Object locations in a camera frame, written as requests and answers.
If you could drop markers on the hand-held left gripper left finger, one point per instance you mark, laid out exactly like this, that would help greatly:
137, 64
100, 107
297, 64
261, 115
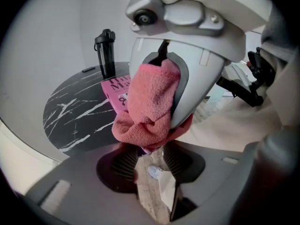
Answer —
82, 196

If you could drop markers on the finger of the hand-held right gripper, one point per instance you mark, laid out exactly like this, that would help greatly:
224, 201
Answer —
137, 53
201, 78

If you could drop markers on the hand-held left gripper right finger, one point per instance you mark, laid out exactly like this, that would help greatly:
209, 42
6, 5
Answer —
215, 184

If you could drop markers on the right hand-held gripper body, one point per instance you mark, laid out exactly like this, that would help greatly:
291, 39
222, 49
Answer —
222, 3

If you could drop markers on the pink book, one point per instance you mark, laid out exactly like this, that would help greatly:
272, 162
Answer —
114, 90

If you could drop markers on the pink towel cloth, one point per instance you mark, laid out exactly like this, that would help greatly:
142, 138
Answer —
150, 102

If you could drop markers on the black drinking bottle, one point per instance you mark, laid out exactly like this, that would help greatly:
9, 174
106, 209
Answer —
106, 55

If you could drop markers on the small dark flat device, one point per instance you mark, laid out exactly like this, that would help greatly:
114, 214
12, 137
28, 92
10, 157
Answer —
88, 69

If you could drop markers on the black chest-mounted screen device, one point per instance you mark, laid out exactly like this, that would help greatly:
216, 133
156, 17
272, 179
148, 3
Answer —
260, 74

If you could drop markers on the person's white sneaker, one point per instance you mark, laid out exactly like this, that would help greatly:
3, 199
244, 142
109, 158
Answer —
155, 172

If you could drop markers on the black marble round table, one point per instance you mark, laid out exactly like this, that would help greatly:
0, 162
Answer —
77, 97

